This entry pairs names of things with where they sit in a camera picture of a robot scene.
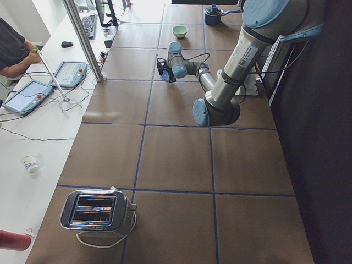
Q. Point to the blue bowl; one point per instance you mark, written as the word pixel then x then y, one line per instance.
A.
pixel 165 76

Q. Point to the light green bowl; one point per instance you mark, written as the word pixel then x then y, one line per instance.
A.
pixel 179 31

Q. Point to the person's forearm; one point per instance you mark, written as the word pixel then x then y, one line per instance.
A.
pixel 17 69

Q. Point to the person's hand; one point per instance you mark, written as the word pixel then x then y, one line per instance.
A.
pixel 33 57

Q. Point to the black monitor stand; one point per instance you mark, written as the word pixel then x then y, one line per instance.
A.
pixel 106 13

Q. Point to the blue saucepan with lid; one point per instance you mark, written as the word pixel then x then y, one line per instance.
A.
pixel 214 14

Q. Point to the black keyboard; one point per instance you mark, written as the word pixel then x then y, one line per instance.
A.
pixel 89 25

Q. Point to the far blue teach pendant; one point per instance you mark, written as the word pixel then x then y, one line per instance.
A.
pixel 70 73

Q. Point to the blue teach pendant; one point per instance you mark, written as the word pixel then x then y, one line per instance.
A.
pixel 70 73
pixel 28 98

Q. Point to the black computer mouse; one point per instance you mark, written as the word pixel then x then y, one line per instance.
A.
pixel 66 44

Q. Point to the silver reaching stick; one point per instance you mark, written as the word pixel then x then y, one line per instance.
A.
pixel 66 103

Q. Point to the near blue teach pendant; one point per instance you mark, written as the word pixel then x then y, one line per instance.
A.
pixel 28 98

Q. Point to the silver chrome toaster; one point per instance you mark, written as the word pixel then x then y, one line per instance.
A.
pixel 101 213

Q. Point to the paper cup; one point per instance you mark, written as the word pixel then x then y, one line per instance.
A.
pixel 30 163

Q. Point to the red cylinder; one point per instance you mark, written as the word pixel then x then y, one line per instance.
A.
pixel 14 241

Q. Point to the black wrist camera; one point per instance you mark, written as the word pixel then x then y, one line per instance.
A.
pixel 161 65

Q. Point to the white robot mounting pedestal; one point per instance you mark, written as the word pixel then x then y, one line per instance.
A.
pixel 249 87

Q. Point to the aluminium frame post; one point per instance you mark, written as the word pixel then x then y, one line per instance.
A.
pixel 83 39

